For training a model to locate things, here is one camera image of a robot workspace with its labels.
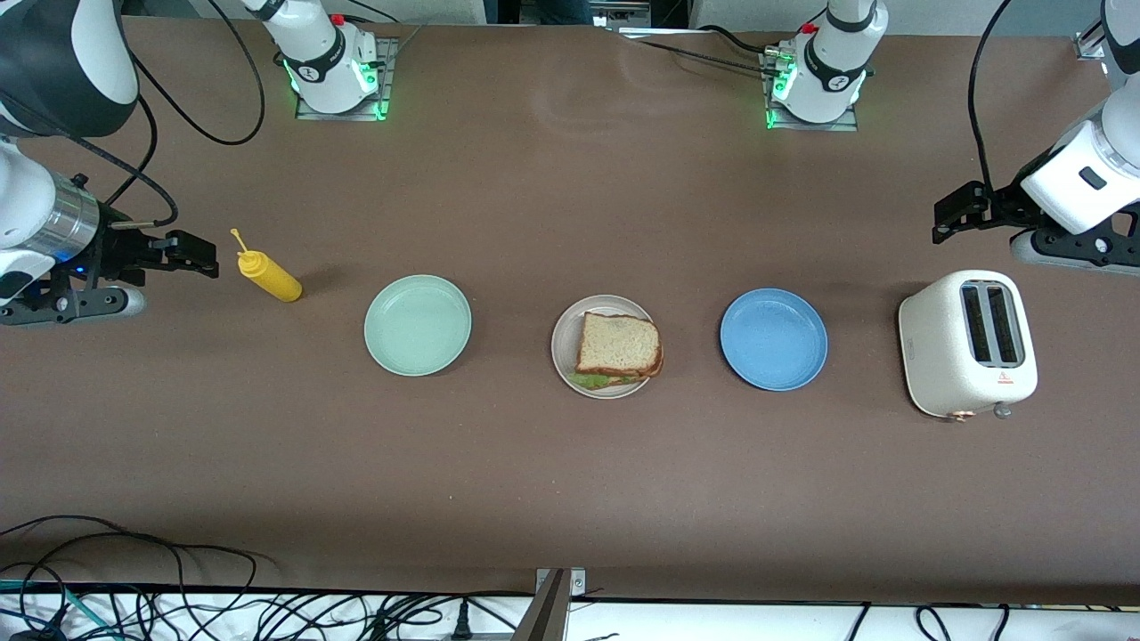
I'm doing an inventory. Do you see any yellow mustard squeeze bottle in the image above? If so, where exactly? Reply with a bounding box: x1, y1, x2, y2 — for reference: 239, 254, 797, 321
230, 228, 304, 304

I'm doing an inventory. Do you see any brown toasted bread slice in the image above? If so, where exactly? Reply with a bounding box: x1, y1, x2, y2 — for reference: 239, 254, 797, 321
575, 311, 663, 378
583, 352, 665, 389

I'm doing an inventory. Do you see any green lettuce leaf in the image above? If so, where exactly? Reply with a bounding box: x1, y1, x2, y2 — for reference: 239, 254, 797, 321
570, 369, 651, 391

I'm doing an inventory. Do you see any blue plate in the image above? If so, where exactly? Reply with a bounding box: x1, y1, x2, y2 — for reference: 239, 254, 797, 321
720, 288, 829, 392

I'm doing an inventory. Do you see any pale green plate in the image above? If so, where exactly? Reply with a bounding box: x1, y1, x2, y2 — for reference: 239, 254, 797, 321
363, 274, 473, 377

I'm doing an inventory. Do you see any beige plate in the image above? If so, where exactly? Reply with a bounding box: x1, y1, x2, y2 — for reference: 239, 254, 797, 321
550, 295, 661, 400

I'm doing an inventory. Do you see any white toaster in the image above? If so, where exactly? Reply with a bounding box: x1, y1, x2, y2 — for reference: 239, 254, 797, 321
898, 270, 1040, 421

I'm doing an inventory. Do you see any person in blue jeans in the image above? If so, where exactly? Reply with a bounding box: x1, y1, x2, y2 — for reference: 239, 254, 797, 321
499, 0, 593, 26

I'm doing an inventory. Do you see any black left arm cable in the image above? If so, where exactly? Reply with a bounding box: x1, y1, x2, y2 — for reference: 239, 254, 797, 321
968, 0, 1014, 201

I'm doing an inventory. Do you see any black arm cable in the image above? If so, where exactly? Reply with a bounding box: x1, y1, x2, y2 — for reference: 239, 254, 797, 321
968, 0, 1014, 201
0, 0, 266, 231

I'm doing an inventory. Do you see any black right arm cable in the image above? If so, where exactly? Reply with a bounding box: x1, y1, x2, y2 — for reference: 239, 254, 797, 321
0, 0, 266, 231

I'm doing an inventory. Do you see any grey metal base plate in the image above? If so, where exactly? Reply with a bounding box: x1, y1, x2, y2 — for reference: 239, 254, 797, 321
294, 37, 400, 122
760, 49, 861, 133

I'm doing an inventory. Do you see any long black cable loop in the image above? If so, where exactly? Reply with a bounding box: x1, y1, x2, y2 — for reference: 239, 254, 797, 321
0, 515, 268, 641

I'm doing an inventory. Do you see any black base cable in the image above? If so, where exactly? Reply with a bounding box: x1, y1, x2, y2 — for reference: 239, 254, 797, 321
619, 25, 794, 77

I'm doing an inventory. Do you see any teal cable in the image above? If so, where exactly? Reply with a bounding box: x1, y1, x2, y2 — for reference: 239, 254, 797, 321
0, 579, 121, 641

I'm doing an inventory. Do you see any black cable bundle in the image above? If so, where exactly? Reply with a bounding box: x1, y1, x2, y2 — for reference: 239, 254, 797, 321
116, 588, 535, 641

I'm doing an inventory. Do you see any grey metal table bracket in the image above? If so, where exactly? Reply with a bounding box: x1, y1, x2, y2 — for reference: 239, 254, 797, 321
510, 567, 589, 641

